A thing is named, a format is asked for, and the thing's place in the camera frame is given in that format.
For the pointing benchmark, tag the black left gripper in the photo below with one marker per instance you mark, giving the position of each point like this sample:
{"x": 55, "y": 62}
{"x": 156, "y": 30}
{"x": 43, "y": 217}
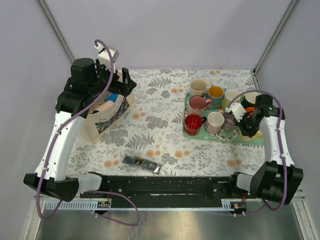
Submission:
{"x": 127, "y": 82}

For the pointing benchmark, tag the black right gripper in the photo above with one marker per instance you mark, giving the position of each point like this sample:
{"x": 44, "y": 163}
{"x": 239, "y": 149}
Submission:
{"x": 250, "y": 133}

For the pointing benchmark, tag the orange mug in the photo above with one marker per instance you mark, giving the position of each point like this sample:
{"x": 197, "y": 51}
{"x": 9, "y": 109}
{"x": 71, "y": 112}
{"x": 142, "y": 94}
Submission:
{"x": 250, "y": 110}

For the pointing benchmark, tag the lavender mug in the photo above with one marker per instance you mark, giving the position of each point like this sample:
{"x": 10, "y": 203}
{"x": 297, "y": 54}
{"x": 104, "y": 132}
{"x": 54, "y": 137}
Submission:
{"x": 229, "y": 122}

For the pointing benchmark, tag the dark green mug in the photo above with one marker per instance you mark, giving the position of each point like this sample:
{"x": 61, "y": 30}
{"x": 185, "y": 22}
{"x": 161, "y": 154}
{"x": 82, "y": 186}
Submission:
{"x": 249, "y": 99}

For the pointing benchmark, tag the lime green mug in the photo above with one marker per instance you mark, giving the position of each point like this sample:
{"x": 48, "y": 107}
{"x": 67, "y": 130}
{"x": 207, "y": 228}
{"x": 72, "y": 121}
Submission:
{"x": 229, "y": 95}

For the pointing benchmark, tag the pink octagonal mug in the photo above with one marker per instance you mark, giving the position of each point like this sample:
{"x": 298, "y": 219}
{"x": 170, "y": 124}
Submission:
{"x": 214, "y": 122}

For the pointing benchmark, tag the blue butterfly mug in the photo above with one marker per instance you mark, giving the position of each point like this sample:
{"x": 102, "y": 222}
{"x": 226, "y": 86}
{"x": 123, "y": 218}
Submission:
{"x": 216, "y": 94}

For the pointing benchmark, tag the pink round mug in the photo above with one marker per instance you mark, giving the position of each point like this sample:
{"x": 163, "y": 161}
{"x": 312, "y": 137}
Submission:
{"x": 197, "y": 105}

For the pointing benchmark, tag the red mug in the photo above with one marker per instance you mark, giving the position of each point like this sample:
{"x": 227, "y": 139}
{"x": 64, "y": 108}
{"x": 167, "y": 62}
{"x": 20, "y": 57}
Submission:
{"x": 193, "y": 124}

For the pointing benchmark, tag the beige floral mug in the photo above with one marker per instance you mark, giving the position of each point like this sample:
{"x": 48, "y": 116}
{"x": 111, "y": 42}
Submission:
{"x": 199, "y": 87}

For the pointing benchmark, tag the yellow mug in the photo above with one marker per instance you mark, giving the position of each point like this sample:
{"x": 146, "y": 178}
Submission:
{"x": 257, "y": 136}

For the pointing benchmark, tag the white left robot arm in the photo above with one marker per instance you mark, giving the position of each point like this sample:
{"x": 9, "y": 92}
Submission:
{"x": 89, "y": 80}

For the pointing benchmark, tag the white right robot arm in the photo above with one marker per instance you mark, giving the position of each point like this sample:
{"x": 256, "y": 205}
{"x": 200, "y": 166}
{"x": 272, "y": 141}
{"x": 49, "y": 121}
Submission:
{"x": 277, "y": 180}

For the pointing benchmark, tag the green floral tray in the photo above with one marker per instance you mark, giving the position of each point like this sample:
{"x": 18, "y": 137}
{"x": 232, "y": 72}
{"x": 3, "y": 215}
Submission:
{"x": 221, "y": 136}

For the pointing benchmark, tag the beige canvas tote bag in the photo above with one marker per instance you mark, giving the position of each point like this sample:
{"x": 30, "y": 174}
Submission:
{"x": 104, "y": 114}

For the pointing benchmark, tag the floral table mat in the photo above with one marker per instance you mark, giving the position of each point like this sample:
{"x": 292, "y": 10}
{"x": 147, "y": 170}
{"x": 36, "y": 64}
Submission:
{"x": 153, "y": 130}

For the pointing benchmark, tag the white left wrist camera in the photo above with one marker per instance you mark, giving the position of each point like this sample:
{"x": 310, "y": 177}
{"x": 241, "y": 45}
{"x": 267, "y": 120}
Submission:
{"x": 103, "y": 56}

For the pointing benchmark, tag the white slotted cable duct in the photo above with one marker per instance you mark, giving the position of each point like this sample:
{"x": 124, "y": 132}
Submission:
{"x": 155, "y": 204}

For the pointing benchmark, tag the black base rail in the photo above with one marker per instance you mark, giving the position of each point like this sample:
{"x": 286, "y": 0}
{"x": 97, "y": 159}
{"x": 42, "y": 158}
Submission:
{"x": 175, "y": 187}

